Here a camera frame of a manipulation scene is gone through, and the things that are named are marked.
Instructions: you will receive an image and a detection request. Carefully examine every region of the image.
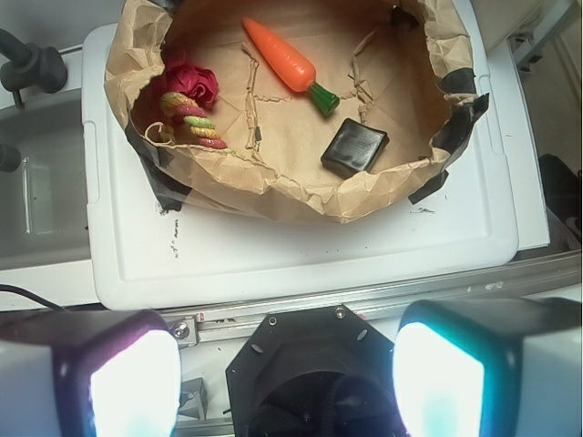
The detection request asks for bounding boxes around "orange plastic toy carrot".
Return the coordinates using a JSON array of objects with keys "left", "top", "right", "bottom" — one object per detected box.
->
[{"left": 241, "top": 17, "right": 340, "bottom": 117}]

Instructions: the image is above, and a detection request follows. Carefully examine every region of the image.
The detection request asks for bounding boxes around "black clamp knob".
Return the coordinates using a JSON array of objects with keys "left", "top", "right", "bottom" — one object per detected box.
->
[{"left": 1, "top": 29, "right": 68, "bottom": 110}]

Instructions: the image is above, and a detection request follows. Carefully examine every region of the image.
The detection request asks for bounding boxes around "aluminium extrusion rail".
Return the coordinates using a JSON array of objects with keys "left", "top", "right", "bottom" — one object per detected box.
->
[{"left": 160, "top": 249, "right": 582, "bottom": 347}]

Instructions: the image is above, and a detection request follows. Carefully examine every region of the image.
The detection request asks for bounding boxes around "crumpled brown paper bag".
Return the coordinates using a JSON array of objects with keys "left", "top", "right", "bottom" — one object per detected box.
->
[{"left": 105, "top": 1, "right": 489, "bottom": 224}]

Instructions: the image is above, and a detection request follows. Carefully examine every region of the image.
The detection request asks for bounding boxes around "thin black cable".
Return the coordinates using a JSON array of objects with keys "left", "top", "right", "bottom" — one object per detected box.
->
[{"left": 0, "top": 284, "right": 74, "bottom": 312}]

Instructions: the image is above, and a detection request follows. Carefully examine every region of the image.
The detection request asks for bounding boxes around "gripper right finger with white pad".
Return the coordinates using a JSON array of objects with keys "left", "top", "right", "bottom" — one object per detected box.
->
[{"left": 393, "top": 298, "right": 582, "bottom": 436}]

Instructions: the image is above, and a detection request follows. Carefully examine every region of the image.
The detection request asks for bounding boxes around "multicolour twisted rope toy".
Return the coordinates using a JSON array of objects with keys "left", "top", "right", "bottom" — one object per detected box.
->
[{"left": 145, "top": 90, "right": 235, "bottom": 155}]

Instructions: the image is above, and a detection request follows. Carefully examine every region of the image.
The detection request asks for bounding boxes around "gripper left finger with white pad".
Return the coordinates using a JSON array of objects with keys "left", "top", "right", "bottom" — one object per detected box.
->
[{"left": 1, "top": 310, "right": 181, "bottom": 436}]

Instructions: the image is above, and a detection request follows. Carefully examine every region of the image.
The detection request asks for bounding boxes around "white plastic bin lid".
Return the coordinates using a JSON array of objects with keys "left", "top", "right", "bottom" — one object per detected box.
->
[{"left": 82, "top": 25, "right": 519, "bottom": 310}]

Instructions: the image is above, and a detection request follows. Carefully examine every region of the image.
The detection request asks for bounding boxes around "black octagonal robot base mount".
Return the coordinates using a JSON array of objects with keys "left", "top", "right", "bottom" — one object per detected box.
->
[{"left": 225, "top": 305, "right": 406, "bottom": 436}]

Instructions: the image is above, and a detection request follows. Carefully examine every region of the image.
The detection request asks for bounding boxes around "small black box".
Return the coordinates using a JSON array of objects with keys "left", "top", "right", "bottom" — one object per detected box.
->
[{"left": 321, "top": 118, "right": 389, "bottom": 178}]

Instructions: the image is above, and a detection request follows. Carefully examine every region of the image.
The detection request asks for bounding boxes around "metal corner bracket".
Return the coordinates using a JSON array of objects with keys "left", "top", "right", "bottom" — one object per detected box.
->
[{"left": 179, "top": 377, "right": 208, "bottom": 420}]

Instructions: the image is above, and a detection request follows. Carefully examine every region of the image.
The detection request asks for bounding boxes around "red crumpled paper flower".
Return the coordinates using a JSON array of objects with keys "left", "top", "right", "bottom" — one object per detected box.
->
[{"left": 164, "top": 56, "right": 219, "bottom": 109}]

